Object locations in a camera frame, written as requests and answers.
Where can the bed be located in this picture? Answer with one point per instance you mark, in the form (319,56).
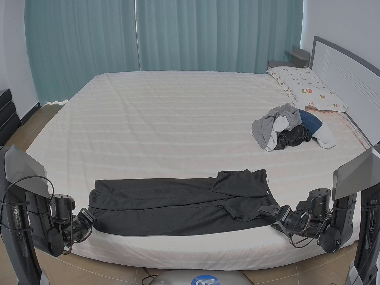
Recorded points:
(178,105)

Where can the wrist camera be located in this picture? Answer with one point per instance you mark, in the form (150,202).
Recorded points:
(70,203)
(302,208)

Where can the grey bedside table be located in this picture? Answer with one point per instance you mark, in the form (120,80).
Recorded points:
(298,53)

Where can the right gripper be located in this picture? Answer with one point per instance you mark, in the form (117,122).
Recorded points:
(289,221)

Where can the pile of clothes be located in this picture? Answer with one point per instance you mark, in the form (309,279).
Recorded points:
(261,129)

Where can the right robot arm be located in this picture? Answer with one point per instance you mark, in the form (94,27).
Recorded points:
(341,218)

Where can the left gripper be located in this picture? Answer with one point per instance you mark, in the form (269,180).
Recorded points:
(86,221)

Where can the white printed pillow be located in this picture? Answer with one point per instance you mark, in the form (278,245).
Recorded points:
(305,86)

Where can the black chest of drawers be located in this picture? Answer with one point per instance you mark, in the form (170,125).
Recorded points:
(7,111)

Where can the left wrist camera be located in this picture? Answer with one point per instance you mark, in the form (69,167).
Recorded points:
(70,203)

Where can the black T-shirt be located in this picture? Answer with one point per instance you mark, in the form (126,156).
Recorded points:
(163,206)

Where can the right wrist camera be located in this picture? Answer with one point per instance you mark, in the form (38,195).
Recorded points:
(302,208)

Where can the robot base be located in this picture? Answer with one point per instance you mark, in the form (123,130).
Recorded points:
(178,280)

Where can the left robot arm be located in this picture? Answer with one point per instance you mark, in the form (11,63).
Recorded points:
(38,218)

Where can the blue-green curtain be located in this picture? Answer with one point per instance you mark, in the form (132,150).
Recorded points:
(222,25)
(89,40)

